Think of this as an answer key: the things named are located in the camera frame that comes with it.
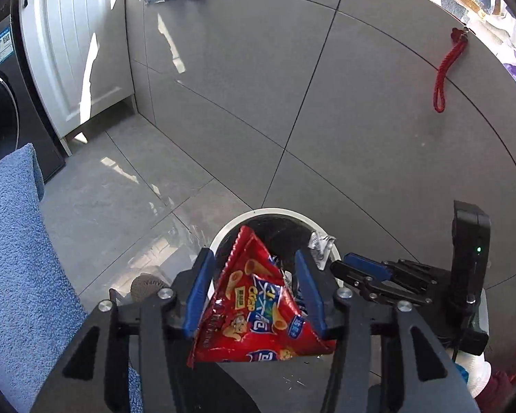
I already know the silver wrapper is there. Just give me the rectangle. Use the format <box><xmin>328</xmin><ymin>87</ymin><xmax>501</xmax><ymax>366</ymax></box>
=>
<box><xmin>307</xmin><ymin>231</ymin><xmax>337</xmax><ymax>271</ymax></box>

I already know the white cabinet door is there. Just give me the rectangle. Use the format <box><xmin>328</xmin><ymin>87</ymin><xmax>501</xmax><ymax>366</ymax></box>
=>
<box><xmin>19</xmin><ymin>0</ymin><xmax>137</xmax><ymax>156</ymax></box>

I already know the white plastic container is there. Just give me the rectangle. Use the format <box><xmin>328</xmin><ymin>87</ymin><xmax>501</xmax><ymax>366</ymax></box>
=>
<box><xmin>456</xmin><ymin>348</ymin><xmax>494</xmax><ymax>397</ymax></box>

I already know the white round trash bin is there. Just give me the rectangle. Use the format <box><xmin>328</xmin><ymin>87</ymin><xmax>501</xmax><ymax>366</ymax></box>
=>
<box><xmin>208</xmin><ymin>208</ymin><xmax>345</xmax><ymax>310</ymax></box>

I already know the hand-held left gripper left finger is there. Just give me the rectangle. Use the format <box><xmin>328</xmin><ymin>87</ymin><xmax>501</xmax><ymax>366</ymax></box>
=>
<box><xmin>30</xmin><ymin>247</ymin><xmax>216</xmax><ymax>413</ymax></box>

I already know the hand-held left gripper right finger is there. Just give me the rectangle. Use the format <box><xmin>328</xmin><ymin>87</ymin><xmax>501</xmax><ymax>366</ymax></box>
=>
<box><xmin>293</xmin><ymin>250</ymin><xmax>478</xmax><ymax>413</ymax></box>

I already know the blue terry towel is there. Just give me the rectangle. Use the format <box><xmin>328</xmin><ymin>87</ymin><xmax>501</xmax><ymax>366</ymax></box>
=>
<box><xmin>0</xmin><ymin>143</ymin><xmax>142</xmax><ymax>413</ymax></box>

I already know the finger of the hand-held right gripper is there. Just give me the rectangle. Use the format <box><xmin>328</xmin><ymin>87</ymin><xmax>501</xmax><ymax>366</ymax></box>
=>
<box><xmin>343</xmin><ymin>253</ymin><xmax>451</xmax><ymax>294</ymax></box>
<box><xmin>330</xmin><ymin>260</ymin><xmax>436</xmax><ymax>307</ymax></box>

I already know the maroon garment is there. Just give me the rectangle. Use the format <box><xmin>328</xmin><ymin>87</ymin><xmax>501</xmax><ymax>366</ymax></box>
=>
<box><xmin>477</xmin><ymin>370</ymin><xmax>516</xmax><ymax>413</ymax></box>

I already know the red snack bag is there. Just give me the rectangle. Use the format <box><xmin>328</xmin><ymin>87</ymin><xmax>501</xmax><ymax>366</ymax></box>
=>
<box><xmin>187</xmin><ymin>225</ymin><xmax>337</xmax><ymax>368</ymax></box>

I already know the red braided rope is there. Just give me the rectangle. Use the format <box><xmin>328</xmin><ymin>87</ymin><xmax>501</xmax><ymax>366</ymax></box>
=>
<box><xmin>433</xmin><ymin>27</ymin><xmax>470</xmax><ymax>113</ymax></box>

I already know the brown slipper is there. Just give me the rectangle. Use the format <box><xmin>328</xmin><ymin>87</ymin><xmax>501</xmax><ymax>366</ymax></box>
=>
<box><xmin>130</xmin><ymin>272</ymin><xmax>173</xmax><ymax>306</ymax></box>

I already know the dark grey washing machine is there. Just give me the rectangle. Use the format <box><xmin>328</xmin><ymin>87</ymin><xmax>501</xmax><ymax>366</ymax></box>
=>
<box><xmin>0</xmin><ymin>4</ymin><xmax>66</xmax><ymax>186</ymax></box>

